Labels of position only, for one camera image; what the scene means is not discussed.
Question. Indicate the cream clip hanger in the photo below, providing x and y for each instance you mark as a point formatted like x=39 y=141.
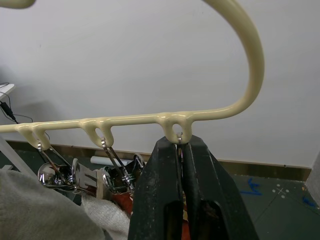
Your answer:
x=160 y=120

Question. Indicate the chrome metal clip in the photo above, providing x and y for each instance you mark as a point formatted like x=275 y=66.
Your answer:
x=117 y=167
x=58 y=170
x=179 y=145

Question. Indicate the white paper roll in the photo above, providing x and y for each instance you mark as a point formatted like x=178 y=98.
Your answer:
x=110 y=160

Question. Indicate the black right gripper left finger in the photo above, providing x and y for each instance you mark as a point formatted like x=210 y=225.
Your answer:
x=155 y=190

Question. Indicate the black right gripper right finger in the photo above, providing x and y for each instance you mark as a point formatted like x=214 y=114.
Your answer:
x=212 y=180

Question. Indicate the orange patterned sock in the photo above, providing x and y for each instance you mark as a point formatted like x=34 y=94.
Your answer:
x=123 y=200

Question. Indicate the white table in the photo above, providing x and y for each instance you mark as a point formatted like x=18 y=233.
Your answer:
x=5 y=89

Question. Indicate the grey metal frame leg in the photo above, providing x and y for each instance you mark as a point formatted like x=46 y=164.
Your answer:
x=12 y=156

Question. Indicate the grey knit sock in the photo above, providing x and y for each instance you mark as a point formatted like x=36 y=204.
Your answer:
x=50 y=207

